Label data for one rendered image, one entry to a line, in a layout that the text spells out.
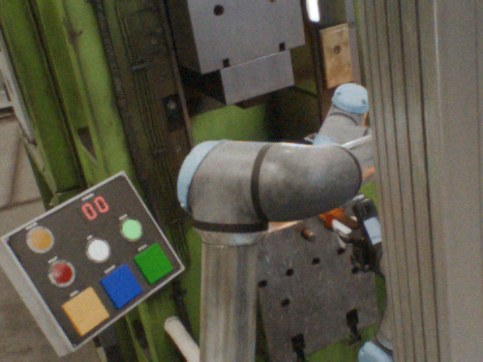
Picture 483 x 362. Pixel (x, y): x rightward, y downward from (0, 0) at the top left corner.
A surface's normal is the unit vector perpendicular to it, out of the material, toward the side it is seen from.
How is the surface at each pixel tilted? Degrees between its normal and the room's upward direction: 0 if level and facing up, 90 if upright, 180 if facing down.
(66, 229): 60
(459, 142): 90
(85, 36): 90
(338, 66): 90
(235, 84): 90
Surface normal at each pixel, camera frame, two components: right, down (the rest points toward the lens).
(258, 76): 0.43, 0.30
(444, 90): 0.00, 0.41
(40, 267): 0.58, -0.33
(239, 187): -0.50, 0.13
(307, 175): 0.27, -0.18
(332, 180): 0.51, -0.02
